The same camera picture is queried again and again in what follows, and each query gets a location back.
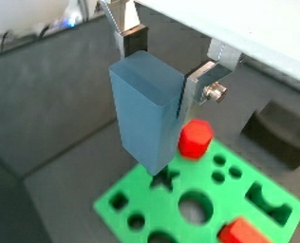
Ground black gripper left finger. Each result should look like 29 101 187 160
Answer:
99 0 148 58

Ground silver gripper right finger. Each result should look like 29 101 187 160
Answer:
176 39 240 122

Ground blue rectangular block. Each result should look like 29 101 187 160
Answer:
109 51 184 175

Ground green shape sorter board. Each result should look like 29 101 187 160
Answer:
93 140 300 243

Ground red hexagonal prism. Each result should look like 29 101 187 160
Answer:
178 119 212 159

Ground red rectangular block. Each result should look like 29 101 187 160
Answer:
216 216 271 243

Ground black cable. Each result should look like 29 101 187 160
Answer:
0 29 10 53

